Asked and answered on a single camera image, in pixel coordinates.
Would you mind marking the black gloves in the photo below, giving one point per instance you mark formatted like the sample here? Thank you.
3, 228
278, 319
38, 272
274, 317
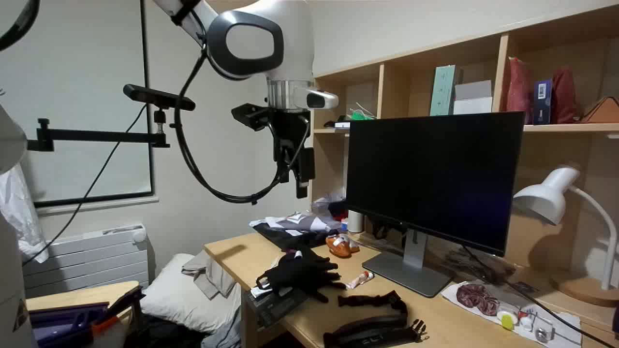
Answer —
299, 272

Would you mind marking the white plastic packet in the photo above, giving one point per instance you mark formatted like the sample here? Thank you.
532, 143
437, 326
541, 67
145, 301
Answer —
551, 326

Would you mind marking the small wooden table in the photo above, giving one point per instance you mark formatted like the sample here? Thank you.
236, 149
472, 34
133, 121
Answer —
77, 294

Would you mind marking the dark device at right edge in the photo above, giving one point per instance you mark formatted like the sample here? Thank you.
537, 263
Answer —
276, 303

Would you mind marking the white pillow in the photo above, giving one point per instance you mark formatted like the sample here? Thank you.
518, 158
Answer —
180, 301

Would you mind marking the black computer monitor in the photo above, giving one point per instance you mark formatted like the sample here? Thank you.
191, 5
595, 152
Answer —
437, 174

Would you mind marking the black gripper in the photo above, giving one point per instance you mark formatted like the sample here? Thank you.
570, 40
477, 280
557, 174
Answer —
286, 131

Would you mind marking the wooden shelf unit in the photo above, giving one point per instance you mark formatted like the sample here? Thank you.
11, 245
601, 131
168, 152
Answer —
501, 69

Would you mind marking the green box on shelf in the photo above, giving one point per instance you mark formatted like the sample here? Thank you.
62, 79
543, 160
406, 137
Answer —
443, 89

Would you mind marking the yellow green round item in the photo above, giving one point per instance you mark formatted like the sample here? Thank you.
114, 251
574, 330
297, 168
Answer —
506, 319

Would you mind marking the black running belt pouch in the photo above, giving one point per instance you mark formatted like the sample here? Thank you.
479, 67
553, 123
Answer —
373, 328

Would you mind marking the gray folded cloth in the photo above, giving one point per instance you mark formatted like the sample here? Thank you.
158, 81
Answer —
209, 272

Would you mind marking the black white clothing pile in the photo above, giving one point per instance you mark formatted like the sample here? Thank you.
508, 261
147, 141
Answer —
292, 224

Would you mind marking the blue box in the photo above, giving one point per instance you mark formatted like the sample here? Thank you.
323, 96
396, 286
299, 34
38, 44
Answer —
541, 100

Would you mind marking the brown oval tray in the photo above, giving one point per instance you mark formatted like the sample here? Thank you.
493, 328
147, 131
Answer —
338, 245

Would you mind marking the black fabric bundle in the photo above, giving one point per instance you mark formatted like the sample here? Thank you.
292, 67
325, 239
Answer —
154, 330

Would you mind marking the white desk lamp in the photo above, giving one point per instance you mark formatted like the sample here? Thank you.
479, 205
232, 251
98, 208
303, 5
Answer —
547, 195

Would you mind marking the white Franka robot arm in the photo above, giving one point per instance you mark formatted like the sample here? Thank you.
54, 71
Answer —
257, 38

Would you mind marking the black framed whiteboard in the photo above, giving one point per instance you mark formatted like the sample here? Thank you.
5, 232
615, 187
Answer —
77, 77

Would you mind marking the white cup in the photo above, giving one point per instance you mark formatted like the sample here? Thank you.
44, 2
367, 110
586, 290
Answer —
354, 220

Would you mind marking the black stereo camera bar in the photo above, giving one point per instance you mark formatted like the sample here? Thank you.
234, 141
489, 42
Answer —
156, 96

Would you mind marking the brown wooden piece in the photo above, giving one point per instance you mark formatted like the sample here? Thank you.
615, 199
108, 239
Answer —
601, 110

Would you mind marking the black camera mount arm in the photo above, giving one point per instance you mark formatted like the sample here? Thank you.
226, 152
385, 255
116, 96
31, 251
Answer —
96, 135

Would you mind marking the small white red tube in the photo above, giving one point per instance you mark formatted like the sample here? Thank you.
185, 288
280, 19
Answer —
359, 278

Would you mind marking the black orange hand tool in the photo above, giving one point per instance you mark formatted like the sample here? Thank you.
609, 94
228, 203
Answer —
118, 305

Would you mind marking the white plastic bag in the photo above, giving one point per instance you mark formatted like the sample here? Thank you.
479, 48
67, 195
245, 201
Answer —
15, 212

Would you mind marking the white box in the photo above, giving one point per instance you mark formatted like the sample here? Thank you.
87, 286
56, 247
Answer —
472, 96

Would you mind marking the purple plastic bin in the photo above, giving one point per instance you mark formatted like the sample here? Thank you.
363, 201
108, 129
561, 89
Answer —
60, 321

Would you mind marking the white radiator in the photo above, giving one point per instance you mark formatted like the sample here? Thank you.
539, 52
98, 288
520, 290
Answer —
87, 257

